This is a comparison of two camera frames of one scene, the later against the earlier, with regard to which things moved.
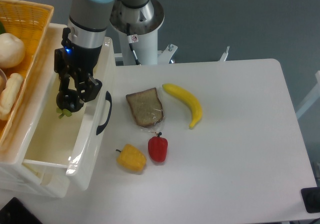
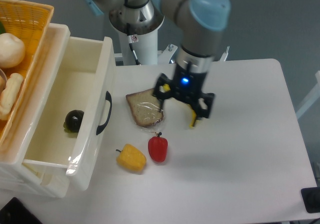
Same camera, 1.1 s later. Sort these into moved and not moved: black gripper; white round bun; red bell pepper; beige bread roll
Moved: black gripper
Not moved: red bell pepper; white round bun; beige bread roll
